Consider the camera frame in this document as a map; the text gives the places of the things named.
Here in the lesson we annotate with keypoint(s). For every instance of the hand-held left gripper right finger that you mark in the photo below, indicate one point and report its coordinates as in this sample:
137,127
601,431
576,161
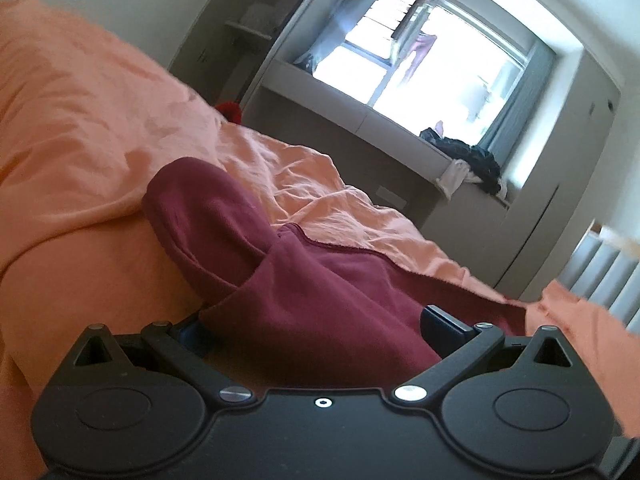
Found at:
442,327

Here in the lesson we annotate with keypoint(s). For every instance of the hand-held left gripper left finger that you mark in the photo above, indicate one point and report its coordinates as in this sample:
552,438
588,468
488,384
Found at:
190,339

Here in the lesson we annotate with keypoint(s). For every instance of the maroon long-sleeve shirt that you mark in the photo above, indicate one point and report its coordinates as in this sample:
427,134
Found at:
325,300

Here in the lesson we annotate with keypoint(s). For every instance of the pile of dark clothes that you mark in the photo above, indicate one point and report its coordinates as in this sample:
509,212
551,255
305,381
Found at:
475,160

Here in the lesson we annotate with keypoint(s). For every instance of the white garment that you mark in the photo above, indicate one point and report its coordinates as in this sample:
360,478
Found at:
452,177

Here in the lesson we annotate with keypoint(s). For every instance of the tall closed grey wardrobe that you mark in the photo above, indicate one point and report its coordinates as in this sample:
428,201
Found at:
565,160

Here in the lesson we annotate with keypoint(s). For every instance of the red object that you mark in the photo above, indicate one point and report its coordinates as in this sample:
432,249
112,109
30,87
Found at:
229,111

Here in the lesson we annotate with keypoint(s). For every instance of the orange duvet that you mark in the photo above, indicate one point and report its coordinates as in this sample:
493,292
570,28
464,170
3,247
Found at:
75,135

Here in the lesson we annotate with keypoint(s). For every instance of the grey window seat cabinet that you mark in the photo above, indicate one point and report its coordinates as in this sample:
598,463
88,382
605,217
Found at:
350,110

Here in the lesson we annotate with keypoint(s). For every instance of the long blue-grey curtain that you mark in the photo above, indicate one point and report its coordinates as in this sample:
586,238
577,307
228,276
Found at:
520,100

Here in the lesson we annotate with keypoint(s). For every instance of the window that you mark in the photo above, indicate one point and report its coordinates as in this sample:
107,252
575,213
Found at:
440,75

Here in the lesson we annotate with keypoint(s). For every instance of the purple hanging garment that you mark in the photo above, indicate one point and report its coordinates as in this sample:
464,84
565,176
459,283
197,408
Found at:
417,55

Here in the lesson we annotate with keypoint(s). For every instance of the open grey wardrobe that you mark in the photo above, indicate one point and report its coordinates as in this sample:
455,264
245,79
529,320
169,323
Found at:
210,50

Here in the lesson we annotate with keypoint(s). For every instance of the short blue-grey curtain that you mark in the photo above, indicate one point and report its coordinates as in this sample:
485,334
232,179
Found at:
350,15

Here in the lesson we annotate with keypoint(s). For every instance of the white wall outlet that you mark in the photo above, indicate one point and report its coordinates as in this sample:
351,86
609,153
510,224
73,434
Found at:
391,197

